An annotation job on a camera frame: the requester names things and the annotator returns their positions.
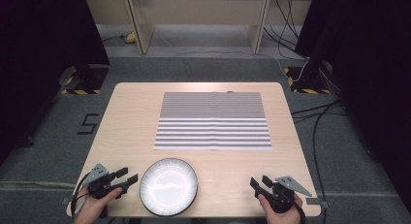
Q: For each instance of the black stand base hazard tape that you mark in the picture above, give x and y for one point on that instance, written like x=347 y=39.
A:
x=307 y=83
x=93 y=80

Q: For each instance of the grey white striped placemat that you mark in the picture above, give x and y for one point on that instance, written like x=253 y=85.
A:
x=213 y=120

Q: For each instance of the person's right hand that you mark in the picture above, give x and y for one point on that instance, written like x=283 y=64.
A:
x=281 y=218

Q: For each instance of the person's left hand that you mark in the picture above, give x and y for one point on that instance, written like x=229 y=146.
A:
x=88 y=208

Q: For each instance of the beige wooden desk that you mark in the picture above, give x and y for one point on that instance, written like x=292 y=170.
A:
x=258 y=33

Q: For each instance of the yellow object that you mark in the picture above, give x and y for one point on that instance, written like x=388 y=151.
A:
x=131 y=38

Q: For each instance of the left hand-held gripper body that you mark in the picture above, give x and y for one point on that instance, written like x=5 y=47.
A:
x=100 y=186

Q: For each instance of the grey tape piece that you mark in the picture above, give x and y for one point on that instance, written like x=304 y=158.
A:
x=316 y=201
x=67 y=200

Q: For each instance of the black curtain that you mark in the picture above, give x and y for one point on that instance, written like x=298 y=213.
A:
x=371 y=72
x=38 y=56

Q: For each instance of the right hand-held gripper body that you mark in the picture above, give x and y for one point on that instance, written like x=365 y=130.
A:
x=283 y=198

